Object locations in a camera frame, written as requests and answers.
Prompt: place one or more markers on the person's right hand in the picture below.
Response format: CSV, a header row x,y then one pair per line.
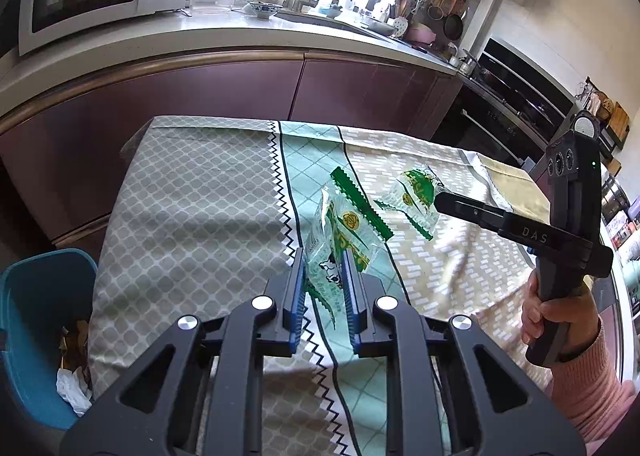
x,y
575,323

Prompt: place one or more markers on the white tissue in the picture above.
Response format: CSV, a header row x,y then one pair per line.
x,y
72,391

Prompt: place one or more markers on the clear glass container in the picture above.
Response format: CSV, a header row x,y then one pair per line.
x,y
214,2

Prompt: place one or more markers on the black frying pan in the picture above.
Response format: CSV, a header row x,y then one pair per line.
x,y
453,27

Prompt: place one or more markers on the kitchen counter with purple cabinets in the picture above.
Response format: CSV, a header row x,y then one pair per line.
x,y
200,86

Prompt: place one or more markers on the gold foil snack wrapper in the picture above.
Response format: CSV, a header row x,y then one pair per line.
x,y
75,346

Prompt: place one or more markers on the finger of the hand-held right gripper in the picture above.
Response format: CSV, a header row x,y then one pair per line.
x,y
465,210

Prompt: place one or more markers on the metal pot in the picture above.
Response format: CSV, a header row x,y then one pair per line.
x,y
467,66

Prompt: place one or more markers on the white perforated utensil holder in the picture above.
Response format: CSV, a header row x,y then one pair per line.
x,y
400,26

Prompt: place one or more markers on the printed tablecloth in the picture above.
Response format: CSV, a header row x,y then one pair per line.
x,y
200,216

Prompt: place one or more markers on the person's right forearm pink sleeve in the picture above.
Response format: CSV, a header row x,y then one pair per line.
x,y
595,386

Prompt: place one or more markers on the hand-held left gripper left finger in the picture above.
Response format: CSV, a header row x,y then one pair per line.
x,y
298,301

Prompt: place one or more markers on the green and clear plastic wrapper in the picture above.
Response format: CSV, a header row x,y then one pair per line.
x,y
415,196
345,231

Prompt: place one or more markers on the blue plastic trash bin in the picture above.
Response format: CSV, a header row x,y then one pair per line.
x,y
30,316

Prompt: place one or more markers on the cluttered storage rack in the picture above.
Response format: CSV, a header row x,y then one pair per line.
x,y
617,216

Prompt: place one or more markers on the blue and white bowl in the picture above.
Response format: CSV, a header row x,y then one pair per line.
x,y
264,9

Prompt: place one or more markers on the pink pot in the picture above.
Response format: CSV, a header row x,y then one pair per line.
x,y
419,33

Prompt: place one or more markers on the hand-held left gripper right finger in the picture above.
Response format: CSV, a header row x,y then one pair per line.
x,y
351,306

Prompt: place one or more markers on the black built-in oven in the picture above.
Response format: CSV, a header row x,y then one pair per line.
x,y
505,101

